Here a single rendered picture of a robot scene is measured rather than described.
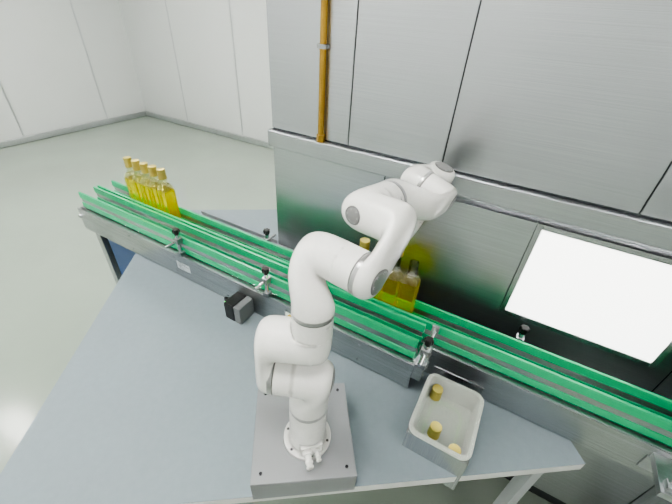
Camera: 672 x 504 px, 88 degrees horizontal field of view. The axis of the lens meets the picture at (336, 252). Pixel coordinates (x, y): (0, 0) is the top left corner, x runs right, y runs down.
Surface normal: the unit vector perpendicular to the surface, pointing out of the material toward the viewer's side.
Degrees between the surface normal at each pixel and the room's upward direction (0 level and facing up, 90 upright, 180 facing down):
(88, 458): 0
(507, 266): 90
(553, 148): 90
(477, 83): 90
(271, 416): 1
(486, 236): 90
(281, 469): 1
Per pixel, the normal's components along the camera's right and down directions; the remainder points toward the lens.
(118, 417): 0.05, -0.81
